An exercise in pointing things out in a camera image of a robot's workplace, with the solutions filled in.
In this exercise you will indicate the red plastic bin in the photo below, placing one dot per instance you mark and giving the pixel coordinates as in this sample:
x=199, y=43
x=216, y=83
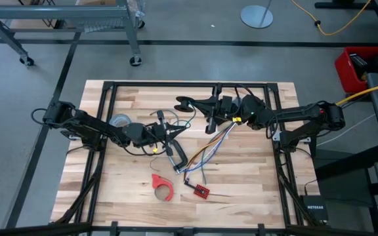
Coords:
x=343, y=72

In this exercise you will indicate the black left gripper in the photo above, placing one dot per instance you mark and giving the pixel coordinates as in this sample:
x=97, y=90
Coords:
x=154, y=134

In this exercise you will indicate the grey duct tape roll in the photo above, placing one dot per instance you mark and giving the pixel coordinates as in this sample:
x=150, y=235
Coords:
x=118, y=118

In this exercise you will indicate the black steel C-clamp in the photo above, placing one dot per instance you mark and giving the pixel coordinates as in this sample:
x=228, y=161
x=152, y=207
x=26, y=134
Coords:
x=184, y=159

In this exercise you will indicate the black Netgear network switch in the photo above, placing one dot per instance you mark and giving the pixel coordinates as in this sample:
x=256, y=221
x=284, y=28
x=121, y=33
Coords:
x=313, y=208

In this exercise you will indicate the red Scotch tape dispenser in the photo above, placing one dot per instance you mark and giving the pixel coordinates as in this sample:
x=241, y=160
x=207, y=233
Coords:
x=157, y=180

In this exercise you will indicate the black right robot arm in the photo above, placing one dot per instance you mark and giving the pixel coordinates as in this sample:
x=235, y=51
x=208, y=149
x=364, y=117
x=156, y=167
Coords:
x=294, y=113

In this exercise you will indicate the black aluminium table frame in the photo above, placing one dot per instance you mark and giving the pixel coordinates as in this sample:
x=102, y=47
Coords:
x=143, y=84

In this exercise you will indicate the black floor stand base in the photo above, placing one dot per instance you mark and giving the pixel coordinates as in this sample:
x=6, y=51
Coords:
x=340, y=5

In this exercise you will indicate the round grey stand base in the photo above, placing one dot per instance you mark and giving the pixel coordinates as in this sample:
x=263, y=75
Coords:
x=251, y=18

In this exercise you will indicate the grey metal wheeled cart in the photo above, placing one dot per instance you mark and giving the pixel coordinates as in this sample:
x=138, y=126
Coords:
x=61, y=12

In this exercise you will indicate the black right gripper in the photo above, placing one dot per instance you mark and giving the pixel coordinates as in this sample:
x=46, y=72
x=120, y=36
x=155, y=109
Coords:
x=226, y=108

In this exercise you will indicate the red bit holder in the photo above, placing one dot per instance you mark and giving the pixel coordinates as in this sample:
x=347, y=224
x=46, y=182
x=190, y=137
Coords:
x=201, y=191

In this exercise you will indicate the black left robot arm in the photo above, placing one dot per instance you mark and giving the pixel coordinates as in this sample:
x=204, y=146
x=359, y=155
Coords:
x=87, y=128

